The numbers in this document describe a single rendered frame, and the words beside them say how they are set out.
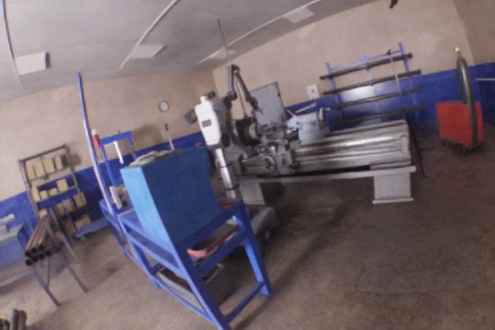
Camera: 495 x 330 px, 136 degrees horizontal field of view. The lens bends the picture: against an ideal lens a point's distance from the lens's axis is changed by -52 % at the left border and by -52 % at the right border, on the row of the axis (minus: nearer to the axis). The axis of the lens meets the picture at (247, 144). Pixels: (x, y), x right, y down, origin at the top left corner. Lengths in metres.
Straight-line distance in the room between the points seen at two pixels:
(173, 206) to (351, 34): 5.47
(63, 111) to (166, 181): 4.79
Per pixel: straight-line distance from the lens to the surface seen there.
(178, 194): 1.00
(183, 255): 1.06
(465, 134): 3.77
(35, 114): 5.60
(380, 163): 2.50
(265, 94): 6.51
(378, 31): 5.73
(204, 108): 2.04
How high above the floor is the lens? 1.31
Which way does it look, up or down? 7 degrees down
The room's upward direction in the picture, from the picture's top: 16 degrees counter-clockwise
